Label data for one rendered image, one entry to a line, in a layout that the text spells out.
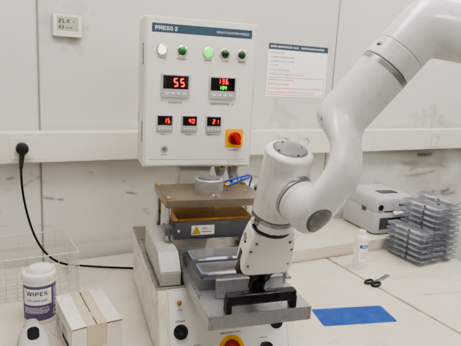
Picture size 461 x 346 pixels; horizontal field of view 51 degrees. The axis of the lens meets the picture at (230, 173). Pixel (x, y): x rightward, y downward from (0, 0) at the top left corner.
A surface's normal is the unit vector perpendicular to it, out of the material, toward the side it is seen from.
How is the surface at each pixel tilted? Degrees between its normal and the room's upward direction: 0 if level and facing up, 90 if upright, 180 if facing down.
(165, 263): 41
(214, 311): 0
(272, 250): 110
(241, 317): 90
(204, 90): 90
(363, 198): 86
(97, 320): 2
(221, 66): 90
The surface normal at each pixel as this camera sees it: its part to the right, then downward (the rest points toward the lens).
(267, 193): -0.82, 0.21
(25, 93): 0.46, 0.20
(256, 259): 0.20, 0.52
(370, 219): -0.93, 0.04
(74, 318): 0.09, -0.98
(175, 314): 0.30, -0.22
